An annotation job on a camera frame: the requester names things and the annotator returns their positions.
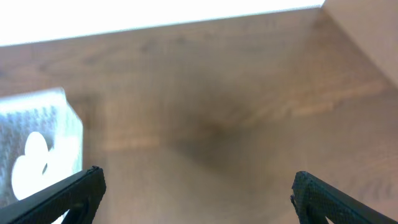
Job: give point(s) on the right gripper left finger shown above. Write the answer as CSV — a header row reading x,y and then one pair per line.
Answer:
x,y
78,197

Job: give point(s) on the clear plastic basket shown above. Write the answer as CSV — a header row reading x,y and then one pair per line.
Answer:
x,y
49,113

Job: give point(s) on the white spoon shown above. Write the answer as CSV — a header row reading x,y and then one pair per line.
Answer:
x,y
28,175

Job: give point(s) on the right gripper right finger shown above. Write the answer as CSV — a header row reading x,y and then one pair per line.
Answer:
x,y
317,202

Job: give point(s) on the white spoon diagonal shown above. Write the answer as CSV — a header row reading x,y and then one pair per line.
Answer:
x,y
36,145

